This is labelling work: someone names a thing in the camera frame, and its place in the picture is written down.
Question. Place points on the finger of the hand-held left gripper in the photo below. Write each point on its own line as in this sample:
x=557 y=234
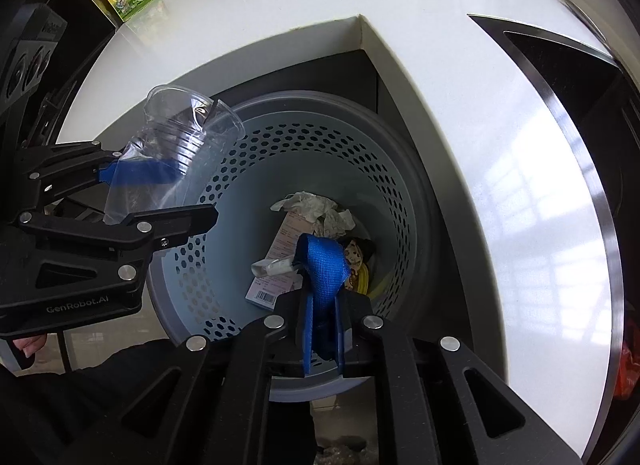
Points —
x=175 y=222
x=145 y=174

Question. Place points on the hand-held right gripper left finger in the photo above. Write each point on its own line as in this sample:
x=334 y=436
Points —
x=322 y=275

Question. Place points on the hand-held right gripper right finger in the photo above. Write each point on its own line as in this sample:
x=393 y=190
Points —
x=341 y=335

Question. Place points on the red white snack wrapper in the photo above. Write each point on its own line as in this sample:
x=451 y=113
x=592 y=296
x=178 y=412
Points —
x=356 y=257

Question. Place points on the dark grey rag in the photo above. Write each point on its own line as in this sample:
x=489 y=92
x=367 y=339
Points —
x=368 y=247

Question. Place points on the pink paper box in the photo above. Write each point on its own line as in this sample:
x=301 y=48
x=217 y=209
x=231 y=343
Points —
x=267 y=292

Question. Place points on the grey perforated bin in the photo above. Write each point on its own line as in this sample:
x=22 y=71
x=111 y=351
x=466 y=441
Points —
x=240 y=205

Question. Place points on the white tissue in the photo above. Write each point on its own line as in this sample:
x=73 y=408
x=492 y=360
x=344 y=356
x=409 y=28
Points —
x=310 y=205

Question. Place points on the clear plastic cup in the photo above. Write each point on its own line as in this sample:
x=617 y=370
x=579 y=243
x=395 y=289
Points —
x=200 y=125

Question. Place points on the person's left hand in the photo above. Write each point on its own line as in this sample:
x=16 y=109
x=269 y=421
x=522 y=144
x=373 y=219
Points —
x=27 y=345

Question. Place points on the orange plastic bag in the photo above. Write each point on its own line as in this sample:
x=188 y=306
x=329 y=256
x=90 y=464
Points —
x=630 y=370

